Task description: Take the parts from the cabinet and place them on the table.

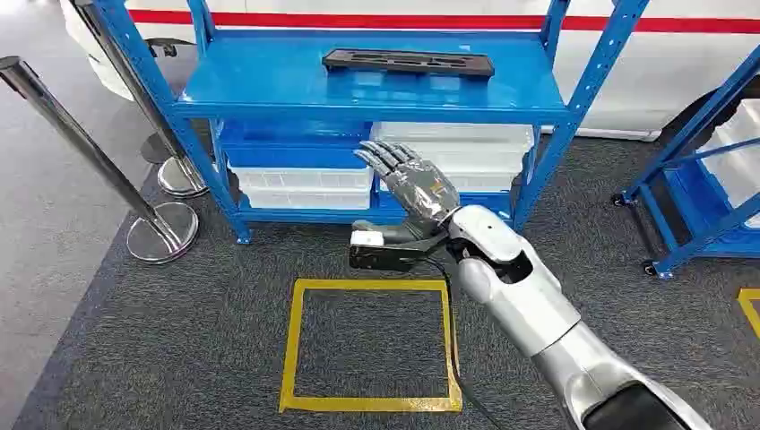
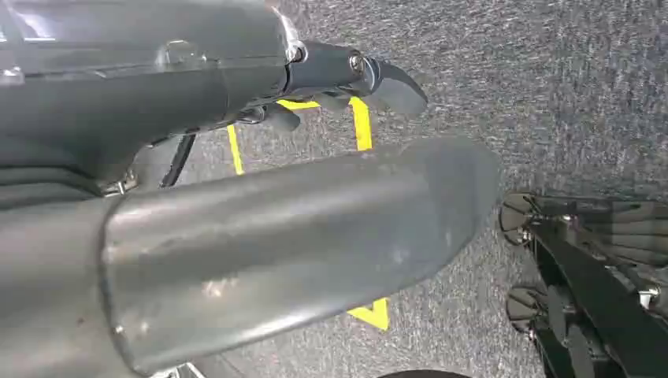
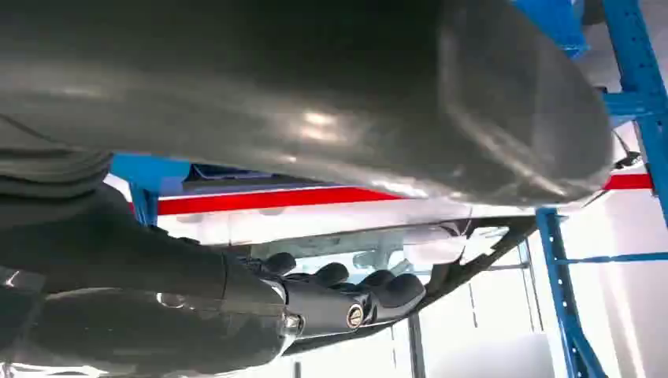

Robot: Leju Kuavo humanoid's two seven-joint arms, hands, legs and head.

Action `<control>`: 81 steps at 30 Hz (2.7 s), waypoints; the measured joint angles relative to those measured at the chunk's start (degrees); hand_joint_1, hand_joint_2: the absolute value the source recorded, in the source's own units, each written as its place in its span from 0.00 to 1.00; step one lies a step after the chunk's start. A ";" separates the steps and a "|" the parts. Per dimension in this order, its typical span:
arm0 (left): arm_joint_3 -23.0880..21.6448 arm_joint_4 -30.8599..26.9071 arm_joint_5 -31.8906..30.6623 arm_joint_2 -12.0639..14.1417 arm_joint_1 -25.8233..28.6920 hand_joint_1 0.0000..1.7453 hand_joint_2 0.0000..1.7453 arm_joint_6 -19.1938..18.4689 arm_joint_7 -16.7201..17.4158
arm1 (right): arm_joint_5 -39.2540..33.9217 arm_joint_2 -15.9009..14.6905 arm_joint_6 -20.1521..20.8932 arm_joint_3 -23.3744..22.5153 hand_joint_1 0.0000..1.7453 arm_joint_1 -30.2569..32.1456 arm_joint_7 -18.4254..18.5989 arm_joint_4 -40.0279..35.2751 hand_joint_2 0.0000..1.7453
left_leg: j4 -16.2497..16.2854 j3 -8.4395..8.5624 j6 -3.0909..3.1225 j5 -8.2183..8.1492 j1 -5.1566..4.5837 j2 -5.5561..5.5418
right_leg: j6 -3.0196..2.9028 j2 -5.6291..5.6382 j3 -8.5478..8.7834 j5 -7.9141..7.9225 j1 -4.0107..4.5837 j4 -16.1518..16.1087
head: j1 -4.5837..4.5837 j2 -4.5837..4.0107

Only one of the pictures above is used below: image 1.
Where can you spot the black plastic tray part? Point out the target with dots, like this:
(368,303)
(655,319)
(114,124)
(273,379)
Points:
(410,62)

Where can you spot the blue plastic bin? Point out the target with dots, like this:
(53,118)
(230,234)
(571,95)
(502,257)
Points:
(285,148)

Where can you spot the blue metal shelf rack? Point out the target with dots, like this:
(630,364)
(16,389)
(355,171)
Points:
(368,83)
(700,237)

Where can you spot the yellow tape square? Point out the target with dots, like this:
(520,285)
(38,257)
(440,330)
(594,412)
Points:
(368,405)

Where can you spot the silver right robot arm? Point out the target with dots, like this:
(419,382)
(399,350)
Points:
(534,297)

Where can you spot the clear plastic bin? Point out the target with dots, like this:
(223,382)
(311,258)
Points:
(475,148)
(742,160)
(297,185)

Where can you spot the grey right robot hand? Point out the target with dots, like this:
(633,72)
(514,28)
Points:
(424,187)

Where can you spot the white vehicle with red stripe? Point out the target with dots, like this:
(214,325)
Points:
(653,71)

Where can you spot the chrome stanchion post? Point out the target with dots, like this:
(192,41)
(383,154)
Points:
(59,121)
(181,178)

